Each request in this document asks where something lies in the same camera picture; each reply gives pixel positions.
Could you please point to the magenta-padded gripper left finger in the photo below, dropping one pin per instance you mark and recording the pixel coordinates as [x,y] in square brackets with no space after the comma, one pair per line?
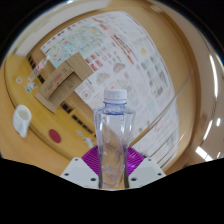
[80,171]

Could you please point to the white mug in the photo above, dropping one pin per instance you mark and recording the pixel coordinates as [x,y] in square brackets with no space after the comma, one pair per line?
[21,120]

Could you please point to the small printed card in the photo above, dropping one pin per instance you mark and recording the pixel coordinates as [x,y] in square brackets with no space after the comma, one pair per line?
[79,133]
[31,87]
[19,80]

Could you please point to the white flat remote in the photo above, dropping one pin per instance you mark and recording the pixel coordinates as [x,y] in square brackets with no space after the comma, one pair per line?
[88,141]

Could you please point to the ceiling lights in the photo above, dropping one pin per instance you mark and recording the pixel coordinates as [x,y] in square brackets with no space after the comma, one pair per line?
[213,76]

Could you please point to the clear white-capped plastic bottle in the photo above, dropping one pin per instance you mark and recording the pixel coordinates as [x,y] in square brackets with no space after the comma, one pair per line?
[114,140]

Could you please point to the open brown cardboard box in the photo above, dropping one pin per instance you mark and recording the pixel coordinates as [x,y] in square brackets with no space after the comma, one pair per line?
[63,81]

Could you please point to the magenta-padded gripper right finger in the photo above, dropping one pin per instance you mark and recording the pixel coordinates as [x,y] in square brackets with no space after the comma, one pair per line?
[146,171]

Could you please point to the printed poster wall display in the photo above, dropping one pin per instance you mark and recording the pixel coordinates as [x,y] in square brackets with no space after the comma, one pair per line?
[133,76]

